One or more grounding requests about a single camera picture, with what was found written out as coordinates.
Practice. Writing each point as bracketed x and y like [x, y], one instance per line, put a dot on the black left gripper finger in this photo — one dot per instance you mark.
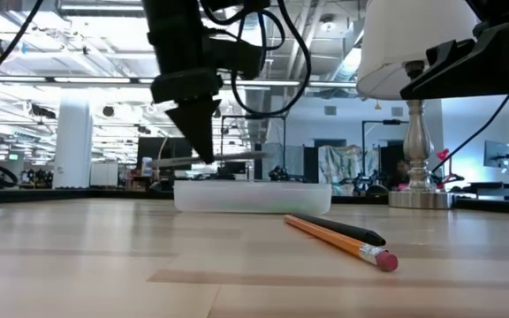
[199, 128]

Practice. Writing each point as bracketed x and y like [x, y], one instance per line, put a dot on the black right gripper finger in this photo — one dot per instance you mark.
[444, 50]
[484, 66]

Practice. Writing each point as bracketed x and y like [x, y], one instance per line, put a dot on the grey pen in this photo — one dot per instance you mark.
[237, 156]

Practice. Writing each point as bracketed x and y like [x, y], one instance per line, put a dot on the clear plastic supply box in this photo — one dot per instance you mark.
[254, 199]

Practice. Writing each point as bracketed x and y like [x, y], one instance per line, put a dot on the orange pencil with eraser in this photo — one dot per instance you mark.
[334, 238]

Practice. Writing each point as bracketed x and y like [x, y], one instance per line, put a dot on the slim black pen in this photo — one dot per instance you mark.
[347, 229]

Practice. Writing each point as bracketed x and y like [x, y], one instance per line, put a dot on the monitor on arm mount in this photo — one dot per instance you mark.
[497, 153]

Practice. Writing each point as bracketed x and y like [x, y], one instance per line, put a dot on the white shade silver table lamp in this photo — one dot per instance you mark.
[396, 44]

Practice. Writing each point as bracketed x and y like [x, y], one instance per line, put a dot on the black computer monitor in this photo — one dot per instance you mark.
[148, 150]

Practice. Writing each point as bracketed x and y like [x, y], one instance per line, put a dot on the white canister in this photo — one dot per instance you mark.
[147, 167]

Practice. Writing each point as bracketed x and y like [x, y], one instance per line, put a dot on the red desk lamp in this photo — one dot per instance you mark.
[444, 154]

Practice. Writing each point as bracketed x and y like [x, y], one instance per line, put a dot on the white cabinet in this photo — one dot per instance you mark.
[104, 174]

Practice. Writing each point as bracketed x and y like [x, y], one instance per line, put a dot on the person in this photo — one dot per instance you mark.
[399, 174]

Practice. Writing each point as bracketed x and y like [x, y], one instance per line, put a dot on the patterned cloth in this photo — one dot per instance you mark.
[343, 168]

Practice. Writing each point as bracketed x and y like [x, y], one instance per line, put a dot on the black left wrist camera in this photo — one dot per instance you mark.
[237, 57]

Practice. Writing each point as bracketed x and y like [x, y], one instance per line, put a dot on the black aluminium table frame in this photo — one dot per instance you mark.
[104, 193]

